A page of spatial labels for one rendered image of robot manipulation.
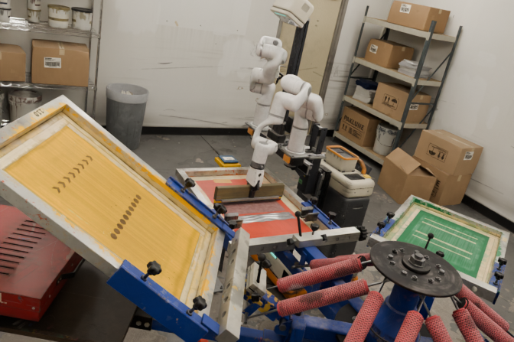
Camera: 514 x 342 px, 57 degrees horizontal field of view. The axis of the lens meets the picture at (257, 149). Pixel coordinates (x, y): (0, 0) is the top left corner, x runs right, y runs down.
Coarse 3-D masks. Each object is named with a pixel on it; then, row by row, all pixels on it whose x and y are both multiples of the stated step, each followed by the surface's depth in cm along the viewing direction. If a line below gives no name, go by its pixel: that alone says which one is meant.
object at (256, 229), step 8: (200, 184) 261; (208, 184) 263; (216, 184) 265; (224, 184) 267; (232, 184) 269; (208, 192) 254; (232, 208) 242; (240, 208) 244; (248, 208) 245; (248, 224) 230; (256, 224) 231; (264, 224) 233; (248, 232) 223; (256, 232) 225; (264, 232) 226; (272, 232) 227
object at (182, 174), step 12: (180, 168) 267; (192, 168) 270; (204, 168) 273; (216, 168) 277; (228, 168) 280; (240, 168) 283; (264, 168) 291; (180, 180) 260; (276, 180) 278; (192, 192) 244; (288, 192) 265; (300, 204) 255; (324, 228) 236
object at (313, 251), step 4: (296, 248) 208; (300, 248) 205; (304, 248) 202; (308, 248) 203; (312, 248) 203; (316, 248) 204; (300, 252) 205; (308, 252) 200; (312, 252) 200; (316, 252) 200; (320, 252) 201; (308, 256) 200; (312, 256) 198; (316, 256) 198; (320, 256) 198; (324, 256) 199; (308, 260) 200
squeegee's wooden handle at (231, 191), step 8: (248, 184) 249; (264, 184) 253; (272, 184) 255; (280, 184) 257; (216, 192) 239; (224, 192) 241; (232, 192) 243; (240, 192) 246; (248, 192) 248; (256, 192) 251; (264, 192) 253; (272, 192) 256; (280, 192) 259; (216, 200) 241
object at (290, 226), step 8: (240, 184) 271; (272, 200) 259; (280, 200) 261; (256, 208) 247; (264, 208) 249; (272, 208) 251; (280, 208) 253; (288, 208) 254; (272, 224) 235; (280, 224) 236; (288, 224) 238; (296, 224) 239; (304, 224) 241; (280, 232) 229; (288, 232) 230; (296, 232) 232; (304, 232) 234
